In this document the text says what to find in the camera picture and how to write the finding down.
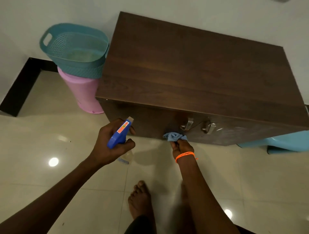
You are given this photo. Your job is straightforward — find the person's left hand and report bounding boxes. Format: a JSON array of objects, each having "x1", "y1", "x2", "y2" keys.
[{"x1": 90, "y1": 118, "x2": 136, "y2": 167}]

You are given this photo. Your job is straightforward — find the person's left foot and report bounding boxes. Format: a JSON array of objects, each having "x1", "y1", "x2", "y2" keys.
[{"x1": 128, "y1": 180, "x2": 157, "y2": 222}]

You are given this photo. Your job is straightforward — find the light blue plastic stool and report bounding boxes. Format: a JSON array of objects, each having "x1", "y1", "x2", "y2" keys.
[{"x1": 237, "y1": 130, "x2": 309, "y2": 155}]

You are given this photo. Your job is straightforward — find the pink plastic bin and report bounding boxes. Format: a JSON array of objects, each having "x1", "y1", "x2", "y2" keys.
[{"x1": 57, "y1": 67, "x2": 105, "y2": 114}]

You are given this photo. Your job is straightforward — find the blue-topped spray bottle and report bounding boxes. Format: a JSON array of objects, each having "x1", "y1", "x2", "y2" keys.
[{"x1": 107, "y1": 116, "x2": 135, "y2": 165}]

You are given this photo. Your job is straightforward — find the person's left forearm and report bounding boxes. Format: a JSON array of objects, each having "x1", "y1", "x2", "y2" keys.
[{"x1": 0, "y1": 157, "x2": 102, "y2": 234}]

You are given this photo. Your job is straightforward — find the orange beaded bracelet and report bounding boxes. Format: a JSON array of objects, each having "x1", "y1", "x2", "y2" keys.
[{"x1": 175, "y1": 151, "x2": 198, "y2": 164}]

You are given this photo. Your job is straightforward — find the person's right forearm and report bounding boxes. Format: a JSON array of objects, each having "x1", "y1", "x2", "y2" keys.
[{"x1": 178, "y1": 157, "x2": 241, "y2": 234}]

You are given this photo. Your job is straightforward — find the black skirting board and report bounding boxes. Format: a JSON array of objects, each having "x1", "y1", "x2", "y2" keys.
[{"x1": 0, "y1": 57, "x2": 58, "y2": 118}]

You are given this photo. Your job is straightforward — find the blue cloth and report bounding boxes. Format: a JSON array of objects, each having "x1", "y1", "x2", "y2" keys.
[{"x1": 163, "y1": 132, "x2": 188, "y2": 143}]

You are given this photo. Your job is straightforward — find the teal plastic basket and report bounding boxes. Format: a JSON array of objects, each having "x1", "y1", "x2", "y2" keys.
[{"x1": 39, "y1": 23, "x2": 110, "y2": 79}]

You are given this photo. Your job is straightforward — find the person's right hand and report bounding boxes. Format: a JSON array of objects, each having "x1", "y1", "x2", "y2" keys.
[{"x1": 170, "y1": 139, "x2": 195, "y2": 161}]

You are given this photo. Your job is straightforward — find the black trousers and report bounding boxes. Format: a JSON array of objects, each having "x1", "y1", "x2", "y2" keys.
[{"x1": 124, "y1": 215, "x2": 256, "y2": 234}]

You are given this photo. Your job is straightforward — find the dark wooden cabinet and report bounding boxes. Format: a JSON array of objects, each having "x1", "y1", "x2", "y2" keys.
[{"x1": 95, "y1": 11, "x2": 309, "y2": 147}]

